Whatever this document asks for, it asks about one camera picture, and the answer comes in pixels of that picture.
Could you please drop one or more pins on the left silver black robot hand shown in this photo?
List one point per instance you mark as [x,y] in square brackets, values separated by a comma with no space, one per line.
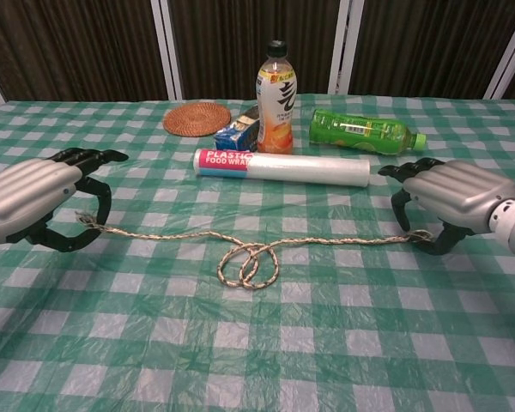
[30,193]

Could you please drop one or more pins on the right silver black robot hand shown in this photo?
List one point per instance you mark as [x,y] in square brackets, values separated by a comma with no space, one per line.
[459,191]

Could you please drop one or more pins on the green plastic drink bottle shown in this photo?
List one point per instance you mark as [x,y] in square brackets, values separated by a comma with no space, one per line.
[356,131]

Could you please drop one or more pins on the plastic food wrap roll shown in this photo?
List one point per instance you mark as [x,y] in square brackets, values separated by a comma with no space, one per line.
[304,169]

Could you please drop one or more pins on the round woven rattan coaster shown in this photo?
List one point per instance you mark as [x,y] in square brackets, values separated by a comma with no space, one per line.
[196,119]

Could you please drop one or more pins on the orange drink bottle black cap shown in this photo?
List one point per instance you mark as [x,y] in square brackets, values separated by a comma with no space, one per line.
[275,111]

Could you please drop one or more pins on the blue snack box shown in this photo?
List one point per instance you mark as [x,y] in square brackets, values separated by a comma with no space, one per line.
[234,138]

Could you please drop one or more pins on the green white checkered tablecloth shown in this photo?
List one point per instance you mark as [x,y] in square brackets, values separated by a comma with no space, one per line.
[283,343]

